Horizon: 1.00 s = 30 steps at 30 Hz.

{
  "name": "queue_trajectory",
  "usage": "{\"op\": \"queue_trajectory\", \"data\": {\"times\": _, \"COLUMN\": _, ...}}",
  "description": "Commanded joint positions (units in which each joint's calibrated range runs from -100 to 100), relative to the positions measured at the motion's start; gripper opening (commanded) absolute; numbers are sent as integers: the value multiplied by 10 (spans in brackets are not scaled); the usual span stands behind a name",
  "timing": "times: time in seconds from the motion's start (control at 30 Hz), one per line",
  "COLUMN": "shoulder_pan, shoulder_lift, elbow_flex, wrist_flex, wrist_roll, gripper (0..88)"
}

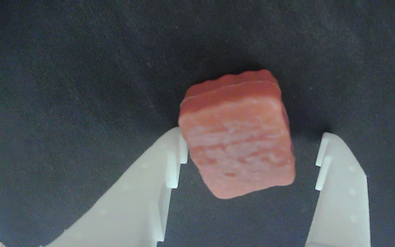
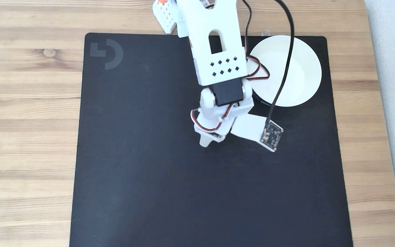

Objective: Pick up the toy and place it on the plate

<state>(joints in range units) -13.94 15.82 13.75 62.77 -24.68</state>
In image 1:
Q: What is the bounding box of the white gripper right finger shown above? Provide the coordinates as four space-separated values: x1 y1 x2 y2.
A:
305 132 371 247

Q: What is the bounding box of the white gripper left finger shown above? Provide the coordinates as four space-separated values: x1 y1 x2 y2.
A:
41 127 189 247

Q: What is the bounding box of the red foam toy block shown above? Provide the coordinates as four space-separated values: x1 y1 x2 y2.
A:
178 69 296 200

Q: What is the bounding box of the black fabric desk mat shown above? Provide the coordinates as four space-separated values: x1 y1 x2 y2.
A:
0 0 395 247

